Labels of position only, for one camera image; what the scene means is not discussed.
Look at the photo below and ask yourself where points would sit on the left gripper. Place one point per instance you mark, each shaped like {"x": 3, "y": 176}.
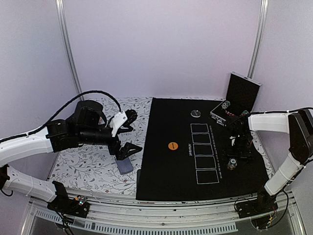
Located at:
{"x": 122, "y": 153}

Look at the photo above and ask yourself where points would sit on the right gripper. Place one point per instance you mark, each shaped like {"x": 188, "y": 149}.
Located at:
{"x": 247, "y": 155}

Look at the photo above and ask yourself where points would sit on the blue white chip stack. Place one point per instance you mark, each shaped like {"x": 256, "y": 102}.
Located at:
{"x": 232, "y": 163}

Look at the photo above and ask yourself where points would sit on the orange big blind button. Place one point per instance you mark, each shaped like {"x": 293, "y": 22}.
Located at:
{"x": 173, "y": 146}

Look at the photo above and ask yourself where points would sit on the black dealer button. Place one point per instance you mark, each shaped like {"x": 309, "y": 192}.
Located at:
{"x": 195, "y": 113}

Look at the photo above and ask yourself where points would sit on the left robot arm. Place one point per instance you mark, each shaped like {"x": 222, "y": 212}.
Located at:
{"x": 87, "y": 125}

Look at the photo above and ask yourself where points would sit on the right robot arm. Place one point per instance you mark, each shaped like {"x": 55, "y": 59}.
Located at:
{"x": 297, "y": 124}

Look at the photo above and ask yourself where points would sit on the blue card deck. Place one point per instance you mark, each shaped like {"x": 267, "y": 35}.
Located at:
{"x": 124, "y": 166}

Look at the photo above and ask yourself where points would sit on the right chip stack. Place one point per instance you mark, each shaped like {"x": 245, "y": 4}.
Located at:
{"x": 244, "y": 113}

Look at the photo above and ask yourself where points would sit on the floral tablecloth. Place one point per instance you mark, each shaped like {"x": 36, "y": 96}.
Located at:
{"x": 91, "y": 167}

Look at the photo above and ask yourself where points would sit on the left chip stack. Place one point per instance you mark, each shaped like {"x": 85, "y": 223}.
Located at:
{"x": 225, "y": 105}

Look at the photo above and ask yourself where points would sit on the black poker mat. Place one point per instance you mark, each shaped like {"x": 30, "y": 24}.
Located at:
{"x": 195, "y": 171}

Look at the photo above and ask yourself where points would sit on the aluminium poker chip case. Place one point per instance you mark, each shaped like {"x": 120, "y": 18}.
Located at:
{"x": 241, "y": 93}

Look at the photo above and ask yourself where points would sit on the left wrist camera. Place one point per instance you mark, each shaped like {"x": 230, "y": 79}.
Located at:
{"x": 120, "y": 118}

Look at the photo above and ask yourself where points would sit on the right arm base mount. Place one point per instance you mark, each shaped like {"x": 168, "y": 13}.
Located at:
{"x": 261, "y": 210}

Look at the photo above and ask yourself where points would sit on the aluminium front rail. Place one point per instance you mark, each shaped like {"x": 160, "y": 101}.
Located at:
{"x": 118, "y": 214}

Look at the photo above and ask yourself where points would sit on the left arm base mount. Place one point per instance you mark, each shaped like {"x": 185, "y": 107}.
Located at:
{"x": 77, "y": 206}

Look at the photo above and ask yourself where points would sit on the left aluminium post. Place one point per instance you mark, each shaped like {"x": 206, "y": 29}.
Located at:
{"x": 65, "y": 35}

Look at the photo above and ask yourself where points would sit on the aluminium post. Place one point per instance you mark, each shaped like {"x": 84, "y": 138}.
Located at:
{"x": 258, "y": 40}
{"x": 65, "y": 35}

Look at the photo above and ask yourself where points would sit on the right aluminium post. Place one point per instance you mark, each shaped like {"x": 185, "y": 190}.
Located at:
{"x": 258, "y": 40}

